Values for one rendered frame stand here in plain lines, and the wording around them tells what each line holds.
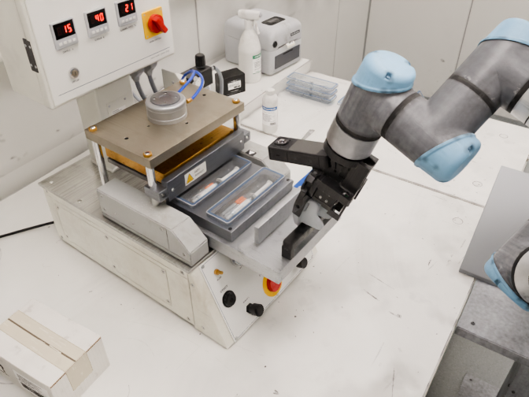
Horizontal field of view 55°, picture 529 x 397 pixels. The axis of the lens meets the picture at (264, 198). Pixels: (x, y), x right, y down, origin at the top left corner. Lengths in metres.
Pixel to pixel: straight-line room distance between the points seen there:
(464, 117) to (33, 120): 1.18
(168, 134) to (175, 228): 0.18
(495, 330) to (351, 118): 0.62
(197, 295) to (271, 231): 0.19
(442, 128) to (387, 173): 0.84
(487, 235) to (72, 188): 0.94
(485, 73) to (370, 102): 0.14
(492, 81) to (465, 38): 2.59
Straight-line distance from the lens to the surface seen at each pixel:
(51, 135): 1.61
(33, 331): 1.06
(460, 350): 2.10
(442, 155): 0.68
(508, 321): 1.21
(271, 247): 0.92
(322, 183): 0.82
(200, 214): 0.96
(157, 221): 0.95
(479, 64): 0.71
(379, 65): 0.70
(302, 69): 2.04
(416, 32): 3.37
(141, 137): 0.98
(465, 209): 1.45
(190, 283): 0.98
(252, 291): 1.07
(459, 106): 0.69
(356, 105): 0.72
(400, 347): 1.09
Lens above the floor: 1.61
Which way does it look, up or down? 38 degrees down
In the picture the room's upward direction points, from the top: straight up
